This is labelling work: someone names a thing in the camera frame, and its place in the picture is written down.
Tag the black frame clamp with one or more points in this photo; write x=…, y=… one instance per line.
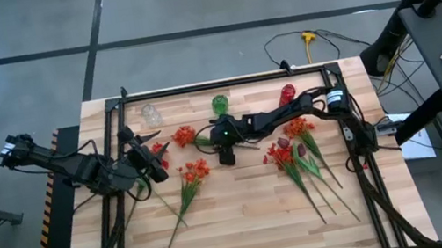
x=285, y=65
x=123, y=91

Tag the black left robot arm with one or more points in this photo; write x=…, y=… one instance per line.
x=76, y=167

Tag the red artificial flower bunch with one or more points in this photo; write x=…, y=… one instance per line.
x=157, y=148
x=281, y=156

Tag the green glass vase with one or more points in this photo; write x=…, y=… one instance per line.
x=220, y=104

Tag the silver metal bracket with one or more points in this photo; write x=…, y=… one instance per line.
x=347, y=134

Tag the orange artificial flower bunch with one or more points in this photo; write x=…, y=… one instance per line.
x=184, y=136
x=198, y=170
x=297, y=127

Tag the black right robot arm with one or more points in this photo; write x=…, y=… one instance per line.
x=282, y=115

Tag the red glass vase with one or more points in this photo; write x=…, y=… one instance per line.
x=286, y=95

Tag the black aluminium rig frame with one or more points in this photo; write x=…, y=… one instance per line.
x=219, y=84

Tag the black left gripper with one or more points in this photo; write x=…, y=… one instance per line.
x=142, y=159

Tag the clear glass vase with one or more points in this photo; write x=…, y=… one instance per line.
x=151, y=115

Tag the white paper sheet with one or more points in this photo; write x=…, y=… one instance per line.
x=418, y=148

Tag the yellow power plug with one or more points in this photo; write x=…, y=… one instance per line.
x=308, y=36

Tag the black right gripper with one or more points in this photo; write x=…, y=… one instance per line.
x=227, y=134

